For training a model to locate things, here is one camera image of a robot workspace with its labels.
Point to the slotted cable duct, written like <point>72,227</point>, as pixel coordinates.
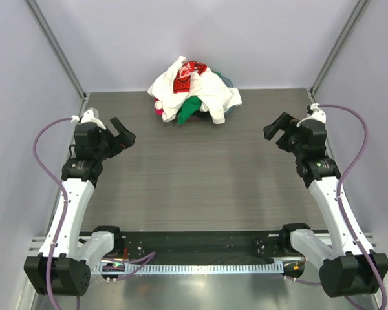
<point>118,269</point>

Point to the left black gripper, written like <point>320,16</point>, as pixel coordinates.
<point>127,138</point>

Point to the left aluminium frame post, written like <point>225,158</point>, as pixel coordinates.
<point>55,46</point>

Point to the grey laundry basket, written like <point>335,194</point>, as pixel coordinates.
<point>203,116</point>

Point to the right aluminium frame post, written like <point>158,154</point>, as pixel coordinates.
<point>347,28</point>

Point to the pink t-shirt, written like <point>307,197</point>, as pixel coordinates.
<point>158,107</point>

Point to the white Coca-Cola t-shirt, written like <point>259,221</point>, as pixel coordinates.
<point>184,79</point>

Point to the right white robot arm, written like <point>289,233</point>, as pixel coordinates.
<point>349,266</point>

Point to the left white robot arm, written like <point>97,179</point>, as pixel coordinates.
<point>62,266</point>

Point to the aluminium frame post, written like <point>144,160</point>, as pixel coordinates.
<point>347,28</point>
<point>55,46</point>

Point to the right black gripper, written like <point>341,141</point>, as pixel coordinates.
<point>282,123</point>

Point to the green t-shirt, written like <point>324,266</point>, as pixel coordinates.
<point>189,110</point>

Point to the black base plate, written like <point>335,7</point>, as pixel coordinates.
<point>207,247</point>

